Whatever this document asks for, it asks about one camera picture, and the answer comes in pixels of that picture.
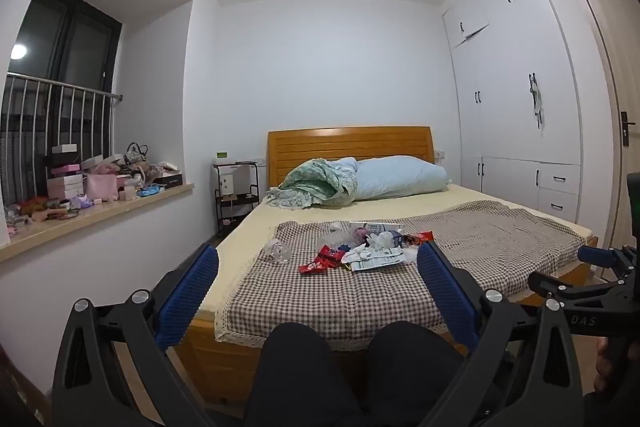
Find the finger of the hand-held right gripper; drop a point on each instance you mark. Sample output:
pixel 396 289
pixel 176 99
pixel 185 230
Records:
pixel 570 294
pixel 595 256

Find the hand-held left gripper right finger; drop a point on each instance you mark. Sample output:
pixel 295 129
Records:
pixel 442 289

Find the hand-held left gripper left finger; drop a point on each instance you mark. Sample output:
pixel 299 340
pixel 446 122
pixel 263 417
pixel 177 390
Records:
pixel 187 294

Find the white tissue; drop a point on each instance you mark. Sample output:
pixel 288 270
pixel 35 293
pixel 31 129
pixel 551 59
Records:
pixel 381 239

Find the white milk carton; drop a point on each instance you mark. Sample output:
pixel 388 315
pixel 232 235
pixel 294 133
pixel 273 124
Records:
pixel 375 227

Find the clear plastic bag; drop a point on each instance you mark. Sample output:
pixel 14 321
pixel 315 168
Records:
pixel 276 251

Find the pink purple wrapper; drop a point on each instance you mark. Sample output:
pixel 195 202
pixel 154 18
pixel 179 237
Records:
pixel 360 234

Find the clear plastic wrap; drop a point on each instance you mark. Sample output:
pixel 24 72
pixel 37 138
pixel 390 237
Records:
pixel 334 238

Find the person's right forearm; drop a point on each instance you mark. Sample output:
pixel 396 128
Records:
pixel 605 412

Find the person's right hand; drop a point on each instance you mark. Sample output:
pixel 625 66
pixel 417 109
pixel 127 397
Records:
pixel 607 367

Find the brown checkered blanket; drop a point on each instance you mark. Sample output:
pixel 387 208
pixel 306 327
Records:
pixel 375 302

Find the person's right leg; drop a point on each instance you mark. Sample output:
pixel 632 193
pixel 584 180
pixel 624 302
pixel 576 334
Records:
pixel 415 367

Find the person's leg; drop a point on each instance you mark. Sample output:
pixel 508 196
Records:
pixel 415 367
pixel 300 377

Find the black rolling cart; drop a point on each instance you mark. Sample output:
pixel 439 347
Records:
pixel 239 202

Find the small blue packet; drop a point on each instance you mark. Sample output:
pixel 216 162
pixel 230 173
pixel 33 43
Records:
pixel 150 192

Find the black flat box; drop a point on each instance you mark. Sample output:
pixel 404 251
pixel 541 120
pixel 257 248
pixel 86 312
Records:
pixel 168 181

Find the light blue pillow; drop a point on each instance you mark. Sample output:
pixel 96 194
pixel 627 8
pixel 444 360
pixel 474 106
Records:
pixel 400 179

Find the pink gift bag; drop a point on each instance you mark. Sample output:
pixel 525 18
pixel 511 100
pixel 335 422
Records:
pixel 101 188

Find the person's left leg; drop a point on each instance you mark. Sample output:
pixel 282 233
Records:
pixel 300 377

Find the green white desk clock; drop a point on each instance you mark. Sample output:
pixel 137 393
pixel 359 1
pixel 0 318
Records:
pixel 223 155

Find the green floral quilt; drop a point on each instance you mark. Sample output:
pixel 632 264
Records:
pixel 315 184

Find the pile of small colourful items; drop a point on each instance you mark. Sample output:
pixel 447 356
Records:
pixel 45 209

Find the hanging wardrobe ornament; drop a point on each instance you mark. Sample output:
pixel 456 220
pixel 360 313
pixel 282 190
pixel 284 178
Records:
pixel 536 99

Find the stack of white pink boxes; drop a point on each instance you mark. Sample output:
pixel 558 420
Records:
pixel 65 179

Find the white built-in wardrobe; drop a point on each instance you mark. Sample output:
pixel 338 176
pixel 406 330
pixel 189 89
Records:
pixel 505 107

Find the beige room door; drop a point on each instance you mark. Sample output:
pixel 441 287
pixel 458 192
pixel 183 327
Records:
pixel 605 72

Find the metal window railing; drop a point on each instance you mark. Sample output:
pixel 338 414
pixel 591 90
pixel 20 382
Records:
pixel 60 107

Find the dark framed window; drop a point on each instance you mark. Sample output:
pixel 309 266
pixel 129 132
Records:
pixel 65 42

